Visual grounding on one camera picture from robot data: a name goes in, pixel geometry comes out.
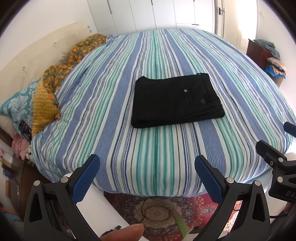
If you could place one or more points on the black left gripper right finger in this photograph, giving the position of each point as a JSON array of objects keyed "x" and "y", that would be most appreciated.
[{"x": 252, "y": 222}]

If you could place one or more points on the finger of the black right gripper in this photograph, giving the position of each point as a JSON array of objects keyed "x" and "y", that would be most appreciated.
[
  {"x": 290, "y": 128},
  {"x": 273, "y": 157}
]

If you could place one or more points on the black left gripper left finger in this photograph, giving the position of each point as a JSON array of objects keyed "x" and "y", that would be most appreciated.
[{"x": 52, "y": 212}]

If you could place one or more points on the black pants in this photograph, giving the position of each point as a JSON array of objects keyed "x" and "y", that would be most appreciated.
[{"x": 171, "y": 101}]

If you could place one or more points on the person's fingertip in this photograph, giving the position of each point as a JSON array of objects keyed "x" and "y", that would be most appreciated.
[{"x": 129, "y": 233}]

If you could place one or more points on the brown bedside table left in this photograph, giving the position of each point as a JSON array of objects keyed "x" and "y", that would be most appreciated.
[{"x": 17, "y": 179}]

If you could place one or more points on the pink cloth beside bed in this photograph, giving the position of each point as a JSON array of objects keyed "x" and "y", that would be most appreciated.
[{"x": 21, "y": 147}]

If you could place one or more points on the dark brown wooden nightstand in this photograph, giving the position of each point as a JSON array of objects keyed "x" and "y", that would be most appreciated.
[{"x": 258, "y": 54}]

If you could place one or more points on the red patterned rug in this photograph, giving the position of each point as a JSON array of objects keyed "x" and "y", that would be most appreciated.
[{"x": 160, "y": 215}]

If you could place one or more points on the mustard yellow dotted pillow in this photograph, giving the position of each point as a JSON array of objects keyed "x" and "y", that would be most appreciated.
[{"x": 45, "y": 107}]

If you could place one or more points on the teal white floral pillow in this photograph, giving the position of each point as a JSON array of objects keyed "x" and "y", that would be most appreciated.
[{"x": 20, "y": 106}]

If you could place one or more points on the orange floral green blanket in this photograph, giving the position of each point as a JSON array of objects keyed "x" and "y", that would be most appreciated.
[{"x": 55, "y": 75}]

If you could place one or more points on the striped blue green bedsheet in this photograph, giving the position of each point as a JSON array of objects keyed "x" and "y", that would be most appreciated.
[{"x": 96, "y": 101}]

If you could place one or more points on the beige upholstered headboard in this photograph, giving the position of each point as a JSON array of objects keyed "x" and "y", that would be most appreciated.
[{"x": 30, "y": 64}]

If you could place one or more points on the white bed frame footboard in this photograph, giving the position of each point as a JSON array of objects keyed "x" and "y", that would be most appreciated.
[{"x": 98, "y": 212}]

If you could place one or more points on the white door with handle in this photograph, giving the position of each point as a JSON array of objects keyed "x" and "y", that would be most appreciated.
[{"x": 219, "y": 12}]

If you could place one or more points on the white wardrobe with handles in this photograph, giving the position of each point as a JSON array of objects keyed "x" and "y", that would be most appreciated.
[{"x": 113, "y": 17}]

